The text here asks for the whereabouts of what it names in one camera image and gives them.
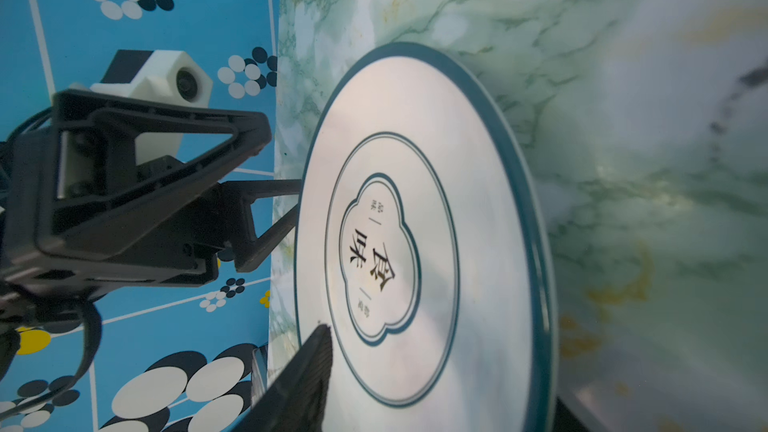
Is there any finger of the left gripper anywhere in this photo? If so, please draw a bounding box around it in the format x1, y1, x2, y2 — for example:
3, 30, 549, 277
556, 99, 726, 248
77, 178, 301, 297

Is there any white plate teal emblem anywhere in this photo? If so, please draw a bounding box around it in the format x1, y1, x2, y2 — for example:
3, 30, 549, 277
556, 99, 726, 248
294, 42, 558, 431

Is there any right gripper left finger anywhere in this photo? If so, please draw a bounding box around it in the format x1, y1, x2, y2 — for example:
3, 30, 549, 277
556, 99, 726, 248
233, 324, 333, 432

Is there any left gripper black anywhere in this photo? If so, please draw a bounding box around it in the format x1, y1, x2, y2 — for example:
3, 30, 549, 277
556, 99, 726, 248
1, 89, 272, 300

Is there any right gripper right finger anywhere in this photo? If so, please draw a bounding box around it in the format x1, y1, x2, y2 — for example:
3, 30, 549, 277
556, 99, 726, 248
551, 399, 589, 432

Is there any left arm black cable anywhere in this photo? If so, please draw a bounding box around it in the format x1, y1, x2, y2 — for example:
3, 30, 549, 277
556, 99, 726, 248
0, 107, 103, 397

